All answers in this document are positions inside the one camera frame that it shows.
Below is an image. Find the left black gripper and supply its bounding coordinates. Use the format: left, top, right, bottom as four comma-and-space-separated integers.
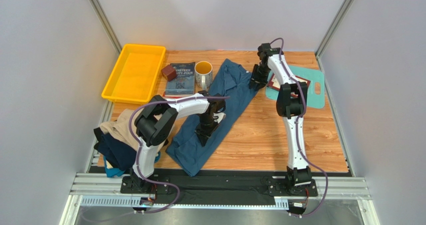
195, 113, 221, 147

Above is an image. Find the blue t-shirt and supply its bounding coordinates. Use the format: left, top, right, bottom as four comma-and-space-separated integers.
166, 59, 257, 177

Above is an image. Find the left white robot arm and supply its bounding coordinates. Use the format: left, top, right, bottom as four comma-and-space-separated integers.
128, 90, 227, 181

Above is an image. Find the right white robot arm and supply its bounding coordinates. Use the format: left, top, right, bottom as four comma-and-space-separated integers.
249, 43, 312, 187

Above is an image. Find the red paperback book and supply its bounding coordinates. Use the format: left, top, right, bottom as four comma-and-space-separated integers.
265, 71, 311, 100

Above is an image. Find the blue paperback book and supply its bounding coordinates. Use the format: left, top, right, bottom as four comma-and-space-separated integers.
163, 62, 196, 98

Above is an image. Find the white mug yellow inside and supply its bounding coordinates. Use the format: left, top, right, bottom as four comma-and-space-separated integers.
194, 61, 213, 91

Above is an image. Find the teal cutting board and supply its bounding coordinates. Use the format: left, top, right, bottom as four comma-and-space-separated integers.
265, 64, 326, 110

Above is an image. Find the brown wooden cube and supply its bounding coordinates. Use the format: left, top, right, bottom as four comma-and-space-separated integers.
161, 64, 178, 82

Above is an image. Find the beige t-shirt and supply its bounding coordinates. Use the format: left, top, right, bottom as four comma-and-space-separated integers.
99, 108, 176, 154

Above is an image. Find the yellow plastic bin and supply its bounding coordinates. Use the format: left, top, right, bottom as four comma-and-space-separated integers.
101, 43, 166, 105

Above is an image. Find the black mounting base plate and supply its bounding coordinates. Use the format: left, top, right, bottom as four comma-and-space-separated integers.
120, 168, 319, 206

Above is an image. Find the aluminium frame rail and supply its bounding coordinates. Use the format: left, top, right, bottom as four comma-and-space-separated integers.
60, 169, 380, 225

